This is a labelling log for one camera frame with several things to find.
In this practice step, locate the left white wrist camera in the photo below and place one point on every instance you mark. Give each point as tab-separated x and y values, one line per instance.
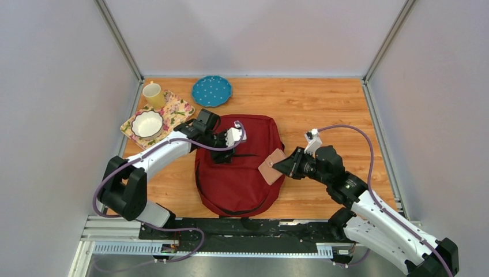
235	135

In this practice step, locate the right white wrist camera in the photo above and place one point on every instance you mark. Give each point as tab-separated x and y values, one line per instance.
314	141

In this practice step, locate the blue polka dot plate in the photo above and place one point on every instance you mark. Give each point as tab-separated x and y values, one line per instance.
211	91

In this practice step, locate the red backpack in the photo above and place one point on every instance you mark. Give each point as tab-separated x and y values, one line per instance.
237	189

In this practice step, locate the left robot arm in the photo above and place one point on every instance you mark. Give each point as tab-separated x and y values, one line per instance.
123	188

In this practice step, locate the yellow mug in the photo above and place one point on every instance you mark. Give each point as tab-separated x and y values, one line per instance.
154	95

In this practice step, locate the brown leather wallet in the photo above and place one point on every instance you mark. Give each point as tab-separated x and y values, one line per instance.
269	174

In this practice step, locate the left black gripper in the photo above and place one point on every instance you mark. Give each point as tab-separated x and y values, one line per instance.
224	156

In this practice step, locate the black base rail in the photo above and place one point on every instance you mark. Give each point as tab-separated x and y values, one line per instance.
246	237

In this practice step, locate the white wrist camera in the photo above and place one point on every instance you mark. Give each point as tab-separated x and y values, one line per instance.
314	141
235	135

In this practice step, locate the white scalloped bowl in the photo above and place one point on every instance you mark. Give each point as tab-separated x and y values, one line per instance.
147	125

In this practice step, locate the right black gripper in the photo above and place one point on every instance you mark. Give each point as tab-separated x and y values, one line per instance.
289	167

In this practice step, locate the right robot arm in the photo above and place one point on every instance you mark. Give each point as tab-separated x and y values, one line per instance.
365	219

